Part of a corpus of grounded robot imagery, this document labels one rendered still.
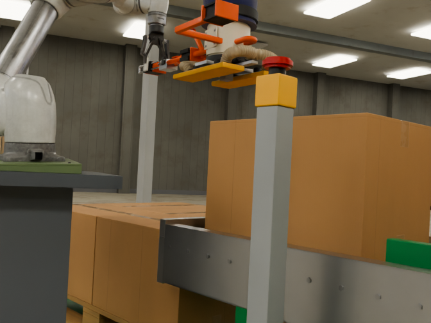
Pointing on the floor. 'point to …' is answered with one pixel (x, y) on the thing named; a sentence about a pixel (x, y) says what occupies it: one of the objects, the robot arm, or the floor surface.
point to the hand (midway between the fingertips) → (154, 66)
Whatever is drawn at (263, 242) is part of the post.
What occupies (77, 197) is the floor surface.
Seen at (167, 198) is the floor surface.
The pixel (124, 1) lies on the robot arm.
